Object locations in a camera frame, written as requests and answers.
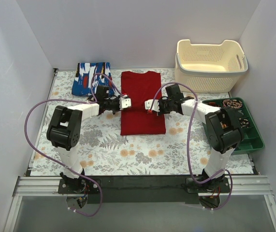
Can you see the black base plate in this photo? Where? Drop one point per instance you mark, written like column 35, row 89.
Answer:
column 142, row 189

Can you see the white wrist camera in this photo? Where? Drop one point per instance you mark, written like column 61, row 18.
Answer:
column 152, row 106
column 124, row 103

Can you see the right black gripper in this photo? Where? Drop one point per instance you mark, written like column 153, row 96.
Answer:
column 162, row 107

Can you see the blue patterned trousers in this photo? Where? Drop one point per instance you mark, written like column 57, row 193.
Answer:
column 89, row 75

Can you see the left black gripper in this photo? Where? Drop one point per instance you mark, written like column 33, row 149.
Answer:
column 116, row 104

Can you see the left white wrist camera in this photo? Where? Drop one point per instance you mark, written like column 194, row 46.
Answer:
column 124, row 103

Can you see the brown patterned rolled belt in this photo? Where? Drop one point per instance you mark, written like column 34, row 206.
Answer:
column 233, row 103

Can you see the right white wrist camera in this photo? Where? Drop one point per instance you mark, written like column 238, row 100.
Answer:
column 152, row 106

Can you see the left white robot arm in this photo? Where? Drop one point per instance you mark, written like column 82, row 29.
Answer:
column 65, row 127

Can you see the red garment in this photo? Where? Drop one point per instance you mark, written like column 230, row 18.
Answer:
column 141, row 87

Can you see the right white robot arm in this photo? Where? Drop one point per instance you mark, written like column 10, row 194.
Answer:
column 224, row 131

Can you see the cream plastic laundry basket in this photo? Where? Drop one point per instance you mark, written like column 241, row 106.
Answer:
column 209, row 68

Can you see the aluminium rail frame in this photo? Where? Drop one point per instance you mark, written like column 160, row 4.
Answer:
column 48, row 186

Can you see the black spotted rolled belt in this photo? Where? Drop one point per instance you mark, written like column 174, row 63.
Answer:
column 244, row 122

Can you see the green compartment tray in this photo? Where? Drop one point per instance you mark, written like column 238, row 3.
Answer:
column 252, row 139

